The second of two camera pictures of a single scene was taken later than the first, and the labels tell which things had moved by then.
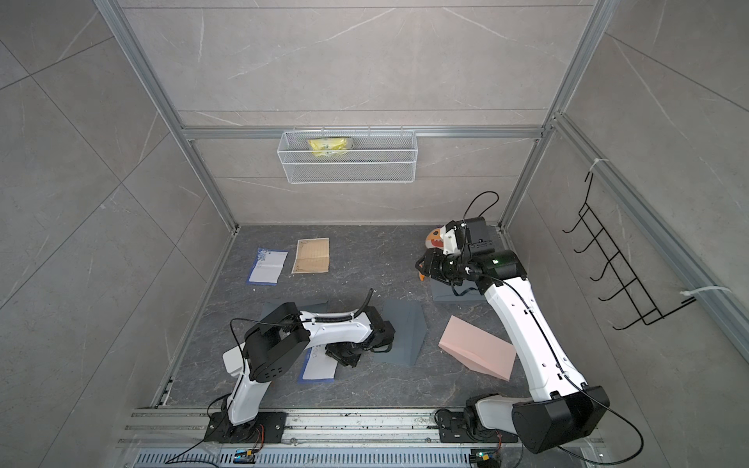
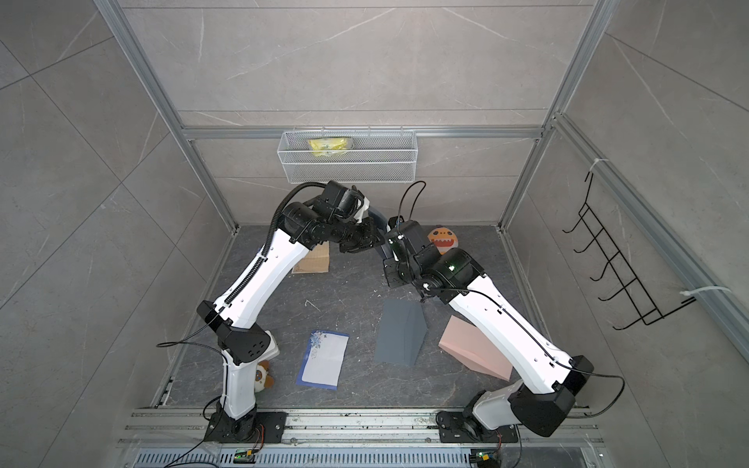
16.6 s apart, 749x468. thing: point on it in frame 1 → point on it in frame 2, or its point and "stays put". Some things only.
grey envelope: (311, 306) → (380, 222)
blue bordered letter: (318, 367) stays put
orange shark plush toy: (433, 239) stays put
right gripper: (431, 266) → (392, 279)
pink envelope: (481, 350) stays put
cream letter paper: (312, 256) stays put
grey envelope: (408, 320) stays put
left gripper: (337, 355) → (367, 240)
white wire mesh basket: (347, 157) stays put
